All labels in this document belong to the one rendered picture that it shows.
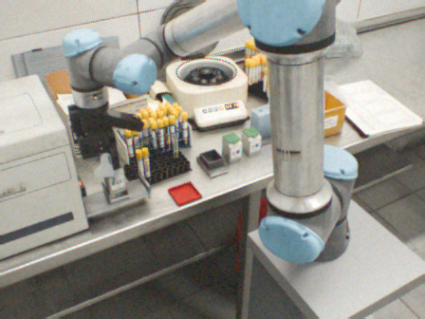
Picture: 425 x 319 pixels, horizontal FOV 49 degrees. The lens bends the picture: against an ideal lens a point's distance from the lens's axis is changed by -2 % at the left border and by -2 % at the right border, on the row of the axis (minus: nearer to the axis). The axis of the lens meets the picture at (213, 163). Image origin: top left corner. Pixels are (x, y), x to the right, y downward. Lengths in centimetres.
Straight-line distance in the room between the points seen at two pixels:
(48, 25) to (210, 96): 55
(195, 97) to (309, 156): 76
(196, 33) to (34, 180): 46
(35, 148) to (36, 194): 11
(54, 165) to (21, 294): 94
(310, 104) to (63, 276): 140
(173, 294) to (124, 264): 32
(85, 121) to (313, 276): 58
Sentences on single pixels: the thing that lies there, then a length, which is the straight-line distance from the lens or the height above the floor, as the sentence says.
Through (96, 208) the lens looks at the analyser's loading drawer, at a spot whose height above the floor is 92.
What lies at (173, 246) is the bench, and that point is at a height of 27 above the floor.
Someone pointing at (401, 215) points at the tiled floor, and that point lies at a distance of 263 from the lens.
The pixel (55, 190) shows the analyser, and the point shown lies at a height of 102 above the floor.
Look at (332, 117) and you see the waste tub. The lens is 146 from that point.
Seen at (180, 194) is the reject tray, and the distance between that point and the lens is 124.
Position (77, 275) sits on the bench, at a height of 27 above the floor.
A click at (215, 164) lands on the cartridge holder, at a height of 90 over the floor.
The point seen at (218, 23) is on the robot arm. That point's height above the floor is 138.
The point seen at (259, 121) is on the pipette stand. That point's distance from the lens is 138.
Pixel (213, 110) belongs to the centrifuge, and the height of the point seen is 92.
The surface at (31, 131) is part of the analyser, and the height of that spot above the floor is 117.
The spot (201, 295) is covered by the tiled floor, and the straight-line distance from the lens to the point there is 211.
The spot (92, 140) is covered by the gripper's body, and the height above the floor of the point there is 112.
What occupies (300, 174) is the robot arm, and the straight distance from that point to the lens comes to 77.
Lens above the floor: 170
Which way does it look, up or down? 38 degrees down
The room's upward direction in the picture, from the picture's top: straight up
